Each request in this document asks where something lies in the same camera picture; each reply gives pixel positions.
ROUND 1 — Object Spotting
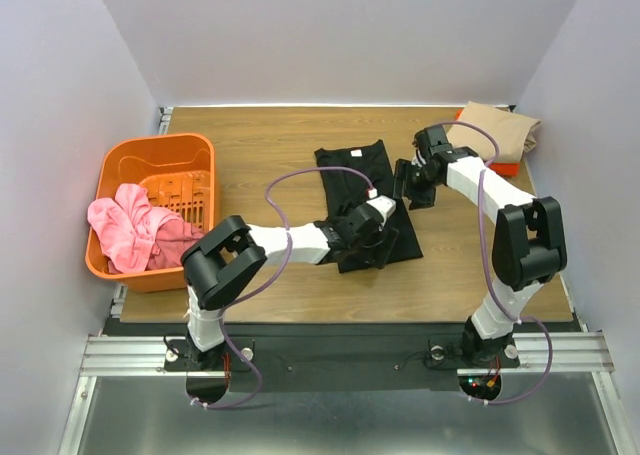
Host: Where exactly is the black t shirt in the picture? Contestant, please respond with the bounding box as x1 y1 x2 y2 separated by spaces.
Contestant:
314 139 423 263

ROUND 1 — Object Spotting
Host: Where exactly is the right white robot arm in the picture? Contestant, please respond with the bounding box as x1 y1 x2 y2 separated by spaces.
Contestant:
394 124 567 365

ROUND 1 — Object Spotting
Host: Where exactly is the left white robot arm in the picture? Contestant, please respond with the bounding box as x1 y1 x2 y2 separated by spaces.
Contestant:
181 196 398 370

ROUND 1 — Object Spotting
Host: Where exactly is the folded orange t shirt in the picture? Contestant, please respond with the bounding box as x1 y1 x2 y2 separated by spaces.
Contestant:
449 105 521 177

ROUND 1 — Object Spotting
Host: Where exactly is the folded tan t shirt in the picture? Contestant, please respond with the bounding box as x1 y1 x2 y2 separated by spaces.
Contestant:
447 101 541 163

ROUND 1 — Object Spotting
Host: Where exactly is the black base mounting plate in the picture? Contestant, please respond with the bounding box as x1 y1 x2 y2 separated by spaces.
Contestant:
164 320 521 394

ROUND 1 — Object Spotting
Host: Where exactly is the orange plastic basket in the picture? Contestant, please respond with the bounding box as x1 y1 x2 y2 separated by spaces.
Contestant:
85 133 220 293

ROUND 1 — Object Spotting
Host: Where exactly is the pink t shirt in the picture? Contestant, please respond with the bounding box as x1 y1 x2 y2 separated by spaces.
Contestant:
87 183 204 274

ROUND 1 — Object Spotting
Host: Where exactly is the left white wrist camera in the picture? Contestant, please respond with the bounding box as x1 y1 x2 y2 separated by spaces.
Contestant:
367 195 396 221

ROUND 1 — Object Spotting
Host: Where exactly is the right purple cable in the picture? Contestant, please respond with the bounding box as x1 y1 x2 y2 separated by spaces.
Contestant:
434 120 554 407

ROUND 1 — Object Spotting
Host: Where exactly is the purple cable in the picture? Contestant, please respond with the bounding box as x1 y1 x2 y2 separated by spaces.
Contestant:
187 166 381 410
434 120 554 407

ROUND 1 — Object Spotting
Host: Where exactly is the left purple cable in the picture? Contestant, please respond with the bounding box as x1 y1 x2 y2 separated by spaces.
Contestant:
187 166 381 410

